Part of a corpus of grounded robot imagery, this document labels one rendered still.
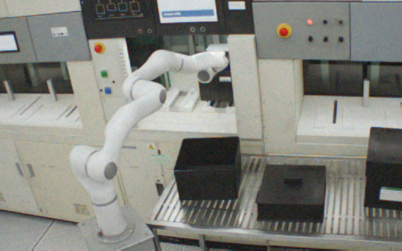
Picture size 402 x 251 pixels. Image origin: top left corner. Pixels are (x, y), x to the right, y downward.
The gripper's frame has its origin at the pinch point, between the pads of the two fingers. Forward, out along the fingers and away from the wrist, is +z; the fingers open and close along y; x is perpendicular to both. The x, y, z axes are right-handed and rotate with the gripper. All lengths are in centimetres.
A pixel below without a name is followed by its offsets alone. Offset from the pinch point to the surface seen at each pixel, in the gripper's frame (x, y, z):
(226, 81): -13.1, 5.1, -10.6
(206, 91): -19.3, -6.9, -10.8
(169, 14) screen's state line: 32.0, -12.9, -30.2
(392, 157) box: -17, 90, -69
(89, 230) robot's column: -42, -40, -103
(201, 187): -35, 6, -73
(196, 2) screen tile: 37.3, 1.0, -30.2
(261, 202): -32, 35, -84
